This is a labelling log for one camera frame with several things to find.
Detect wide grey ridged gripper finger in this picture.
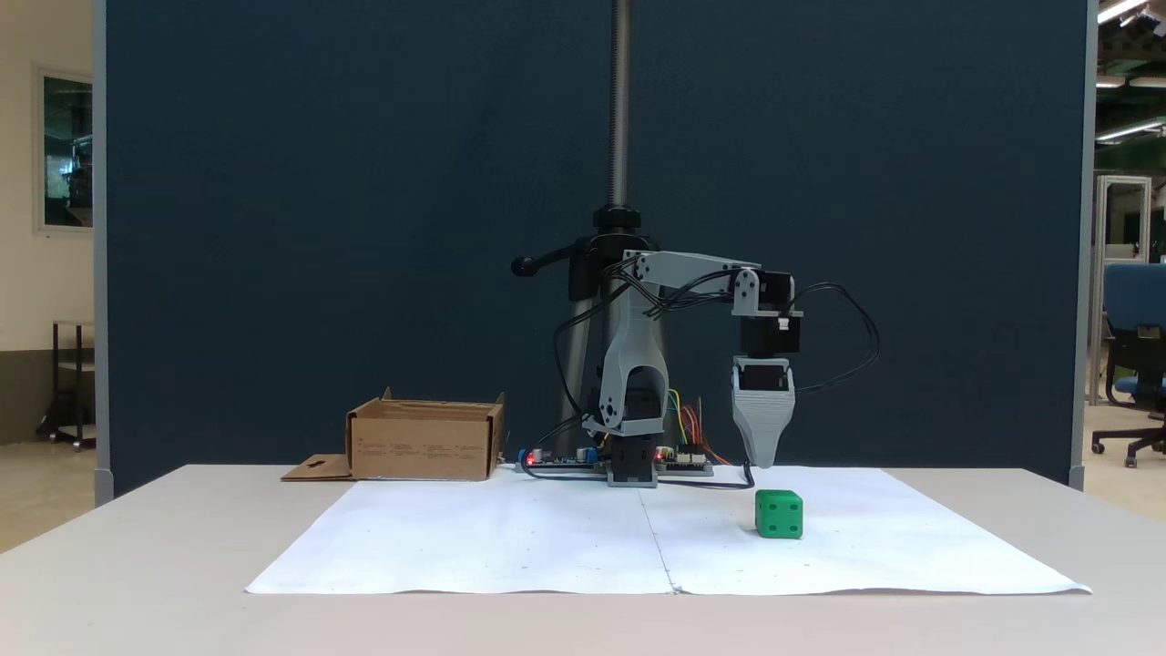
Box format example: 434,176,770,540
731,391,796,471

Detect green dice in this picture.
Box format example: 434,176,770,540
755,489,804,540

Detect circuit board with blue parts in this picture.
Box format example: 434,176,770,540
515,445,609,473

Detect white paper sheet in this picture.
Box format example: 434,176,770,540
244,466,1094,598

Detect black tripod with metal pole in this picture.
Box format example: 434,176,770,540
510,0,670,461

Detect brown cardboard box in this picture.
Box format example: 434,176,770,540
281,387,507,482

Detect blue office chair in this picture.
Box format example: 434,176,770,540
1091,262,1166,469

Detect dark blue partition panel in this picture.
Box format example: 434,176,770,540
94,0,1098,499

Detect black trolley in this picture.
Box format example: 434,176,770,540
38,321,97,451

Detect orange wire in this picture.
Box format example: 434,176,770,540
681,398,731,466

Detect black cable with white plug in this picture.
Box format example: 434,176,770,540
528,460,756,491

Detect circuit board with coloured wires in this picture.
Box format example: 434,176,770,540
656,445,715,477

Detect black wrist motor cable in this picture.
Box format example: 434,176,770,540
619,255,882,395

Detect black shoulder motor cable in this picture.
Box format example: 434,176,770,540
550,292,613,449

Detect framed wall window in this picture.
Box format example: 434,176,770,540
35,66,95,234

